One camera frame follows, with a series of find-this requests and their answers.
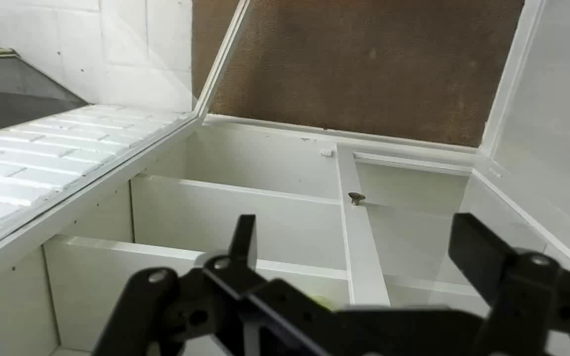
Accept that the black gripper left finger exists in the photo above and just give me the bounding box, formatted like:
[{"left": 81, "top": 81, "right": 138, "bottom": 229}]
[{"left": 93, "top": 214, "right": 271, "bottom": 356}]

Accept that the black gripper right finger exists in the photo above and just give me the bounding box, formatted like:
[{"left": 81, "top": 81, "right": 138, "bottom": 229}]
[{"left": 447, "top": 212, "right": 570, "bottom": 356}]

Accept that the white glass cabinet door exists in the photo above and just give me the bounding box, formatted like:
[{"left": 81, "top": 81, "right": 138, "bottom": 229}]
[
  {"left": 0, "top": 103, "right": 201, "bottom": 265},
  {"left": 471, "top": 0, "right": 570, "bottom": 273}
]

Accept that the white cabinet divider panel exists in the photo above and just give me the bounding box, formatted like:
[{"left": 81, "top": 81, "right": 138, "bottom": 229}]
[{"left": 334, "top": 142, "right": 391, "bottom": 308}]

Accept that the white wooden cabinet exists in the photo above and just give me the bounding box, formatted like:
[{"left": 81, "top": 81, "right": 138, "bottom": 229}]
[{"left": 0, "top": 0, "right": 570, "bottom": 356}]

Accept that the brown cabinet back panel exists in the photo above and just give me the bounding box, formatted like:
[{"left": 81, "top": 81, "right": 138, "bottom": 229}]
[{"left": 191, "top": 0, "right": 526, "bottom": 148}]

